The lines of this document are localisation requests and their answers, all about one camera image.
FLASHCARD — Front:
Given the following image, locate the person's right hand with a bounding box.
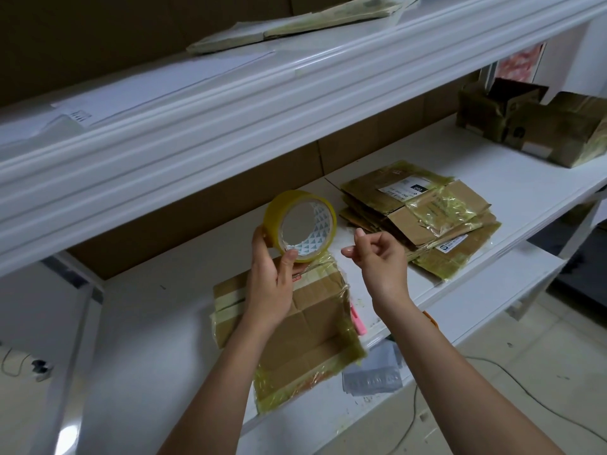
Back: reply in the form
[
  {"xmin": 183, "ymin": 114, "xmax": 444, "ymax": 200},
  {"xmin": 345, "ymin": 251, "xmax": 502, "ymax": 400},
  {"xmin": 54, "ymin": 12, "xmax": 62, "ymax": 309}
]
[{"xmin": 340, "ymin": 227, "xmax": 412, "ymax": 315}]

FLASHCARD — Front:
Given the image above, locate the person's left hand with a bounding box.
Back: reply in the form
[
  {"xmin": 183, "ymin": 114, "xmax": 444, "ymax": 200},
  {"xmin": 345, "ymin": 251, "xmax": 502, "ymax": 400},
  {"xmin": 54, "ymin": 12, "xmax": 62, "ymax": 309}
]
[{"xmin": 243, "ymin": 224, "xmax": 301, "ymax": 334}]

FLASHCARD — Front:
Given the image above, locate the pink utility knife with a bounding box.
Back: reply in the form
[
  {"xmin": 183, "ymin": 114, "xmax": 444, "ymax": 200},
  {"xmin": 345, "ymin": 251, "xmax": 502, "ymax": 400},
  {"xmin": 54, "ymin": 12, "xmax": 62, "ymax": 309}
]
[{"xmin": 347, "ymin": 302, "xmax": 368, "ymax": 338}]

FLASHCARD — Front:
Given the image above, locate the stack of cardboard boxes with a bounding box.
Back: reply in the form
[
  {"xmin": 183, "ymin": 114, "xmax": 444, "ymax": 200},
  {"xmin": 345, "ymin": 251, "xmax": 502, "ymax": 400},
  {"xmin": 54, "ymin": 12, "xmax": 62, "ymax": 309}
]
[{"xmin": 338, "ymin": 160, "xmax": 504, "ymax": 283}]

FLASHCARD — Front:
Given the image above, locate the large plain cardboard box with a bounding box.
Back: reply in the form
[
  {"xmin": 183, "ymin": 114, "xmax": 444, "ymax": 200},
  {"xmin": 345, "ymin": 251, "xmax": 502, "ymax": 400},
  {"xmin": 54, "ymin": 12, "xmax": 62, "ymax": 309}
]
[{"xmin": 209, "ymin": 250, "xmax": 368, "ymax": 416}]

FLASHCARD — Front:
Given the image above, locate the yellow tape roll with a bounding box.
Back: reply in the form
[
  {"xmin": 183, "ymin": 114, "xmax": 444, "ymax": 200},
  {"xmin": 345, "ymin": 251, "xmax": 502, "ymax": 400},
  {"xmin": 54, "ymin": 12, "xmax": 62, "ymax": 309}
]
[{"xmin": 261, "ymin": 188, "xmax": 340, "ymax": 266}]

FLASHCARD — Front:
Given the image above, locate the white metal shelf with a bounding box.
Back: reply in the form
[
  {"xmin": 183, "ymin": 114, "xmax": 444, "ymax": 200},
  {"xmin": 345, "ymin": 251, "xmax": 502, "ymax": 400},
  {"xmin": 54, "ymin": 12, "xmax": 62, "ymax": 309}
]
[{"xmin": 0, "ymin": 0, "xmax": 607, "ymax": 455}]

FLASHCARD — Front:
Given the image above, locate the labelled taped cardboard box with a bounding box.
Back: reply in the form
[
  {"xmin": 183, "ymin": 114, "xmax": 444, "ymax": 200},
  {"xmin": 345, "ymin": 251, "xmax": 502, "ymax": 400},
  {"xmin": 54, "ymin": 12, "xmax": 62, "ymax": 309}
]
[{"xmin": 456, "ymin": 77, "xmax": 550, "ymax": 146}]

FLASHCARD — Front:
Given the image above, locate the barcode label cardboard box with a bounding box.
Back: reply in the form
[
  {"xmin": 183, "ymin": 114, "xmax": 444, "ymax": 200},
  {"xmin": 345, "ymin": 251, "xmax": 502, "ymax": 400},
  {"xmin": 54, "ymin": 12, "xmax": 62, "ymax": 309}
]
[{"xmin": 501, "ymin": 88, "xmax": 607, "ymax": 169}]

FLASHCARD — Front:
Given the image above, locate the person's left forearm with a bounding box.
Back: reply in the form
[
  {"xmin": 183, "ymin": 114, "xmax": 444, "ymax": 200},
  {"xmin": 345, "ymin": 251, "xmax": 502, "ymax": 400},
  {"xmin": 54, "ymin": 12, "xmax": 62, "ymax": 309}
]
[{"xmin": 156, "ymin": 315, "xmax": 283, "ymax": 455}]

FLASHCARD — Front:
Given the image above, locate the person's right forearm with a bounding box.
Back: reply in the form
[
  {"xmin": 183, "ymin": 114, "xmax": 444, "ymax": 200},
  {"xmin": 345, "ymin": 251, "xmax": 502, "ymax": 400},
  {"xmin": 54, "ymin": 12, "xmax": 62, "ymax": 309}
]
[{"xmin": 372, "ymin": 291, "xmax": 567, "ymax": 455}]

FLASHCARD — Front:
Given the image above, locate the package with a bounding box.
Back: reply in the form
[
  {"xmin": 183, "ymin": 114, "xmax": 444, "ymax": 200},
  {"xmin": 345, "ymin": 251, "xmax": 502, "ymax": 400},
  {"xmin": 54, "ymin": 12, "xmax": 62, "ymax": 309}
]
[{"xmin": 185, "ymin": 0, "xmax": 424, "ymax": 57}]

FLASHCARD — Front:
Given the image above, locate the white paper sheet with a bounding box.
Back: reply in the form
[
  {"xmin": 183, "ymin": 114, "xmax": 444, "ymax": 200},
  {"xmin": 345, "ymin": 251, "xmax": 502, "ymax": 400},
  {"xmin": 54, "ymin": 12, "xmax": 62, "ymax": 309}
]
[
  {"xmin": 0, "ymin": 107, "xmax": 87, "ymax": 149},
  {"xmin": 48, "ymin": 46, "xmax": 277, "ymax": 128}
]

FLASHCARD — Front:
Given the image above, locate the white power strip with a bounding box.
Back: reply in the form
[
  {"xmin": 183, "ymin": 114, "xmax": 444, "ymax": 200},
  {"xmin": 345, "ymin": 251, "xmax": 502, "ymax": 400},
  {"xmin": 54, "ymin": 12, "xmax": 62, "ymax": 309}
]
[{"xmin": 27, "ymin": 357, "xmax": 54, "ymax": 379}]

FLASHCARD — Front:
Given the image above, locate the red patterned panel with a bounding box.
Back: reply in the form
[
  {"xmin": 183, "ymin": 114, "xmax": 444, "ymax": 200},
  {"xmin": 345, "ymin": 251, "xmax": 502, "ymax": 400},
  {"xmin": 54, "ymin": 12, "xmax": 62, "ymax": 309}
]
[{"xmin": 492, "ymin": 41, "xmax": 548, "ymax": 87}]

